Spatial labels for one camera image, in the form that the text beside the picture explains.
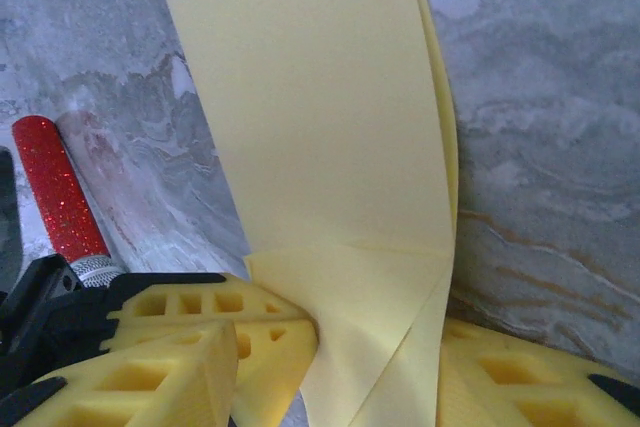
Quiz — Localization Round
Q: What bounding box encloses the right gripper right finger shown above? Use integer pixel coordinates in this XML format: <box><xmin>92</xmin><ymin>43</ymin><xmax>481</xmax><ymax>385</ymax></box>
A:
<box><xmin>434</xmin><ymin>317</ymin><xmax>640</xmax><ymax>427</ymax></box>

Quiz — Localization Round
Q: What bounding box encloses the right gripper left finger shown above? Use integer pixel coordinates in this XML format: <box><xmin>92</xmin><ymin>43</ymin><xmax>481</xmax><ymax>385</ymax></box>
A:
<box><xmin>0</xmin><ymin>319</ymin><xmax>239</xmax><ymax>427</ymax></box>

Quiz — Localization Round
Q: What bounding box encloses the yellow paper sheet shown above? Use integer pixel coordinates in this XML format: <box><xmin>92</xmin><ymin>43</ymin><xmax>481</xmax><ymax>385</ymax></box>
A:
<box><xmin>162</xmin><ymin>0</ymin><xmax>461</xmax><ymax>427</ymax></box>

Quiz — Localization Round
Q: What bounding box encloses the red glitter microphone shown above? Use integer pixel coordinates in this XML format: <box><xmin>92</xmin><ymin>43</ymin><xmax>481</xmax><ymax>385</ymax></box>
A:
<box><xmin>12</xmin><ymin>115</ymin><xmax>124</xmax><ymax>289</ymax></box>

